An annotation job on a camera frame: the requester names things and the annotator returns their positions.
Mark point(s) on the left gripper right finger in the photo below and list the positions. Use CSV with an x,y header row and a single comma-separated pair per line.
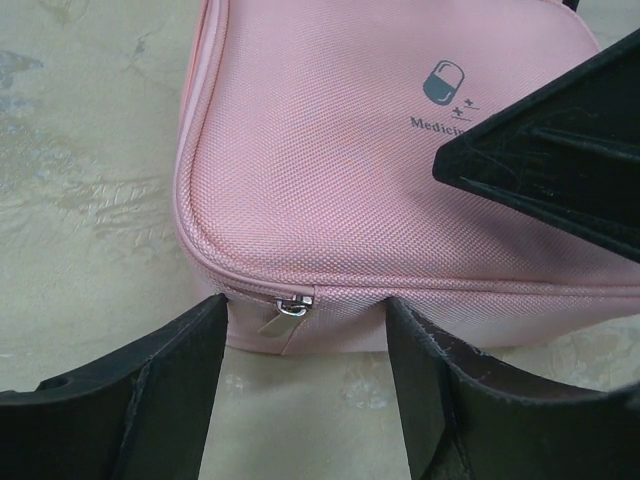
x,y
468,415

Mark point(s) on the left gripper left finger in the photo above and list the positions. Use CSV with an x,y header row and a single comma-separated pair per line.
x,y
140,412

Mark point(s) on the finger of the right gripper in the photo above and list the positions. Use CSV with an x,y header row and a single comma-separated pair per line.
x,y
577,137
606,221

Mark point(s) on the pink medicine kit case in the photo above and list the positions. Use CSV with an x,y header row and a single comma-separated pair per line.
x,y
303,188

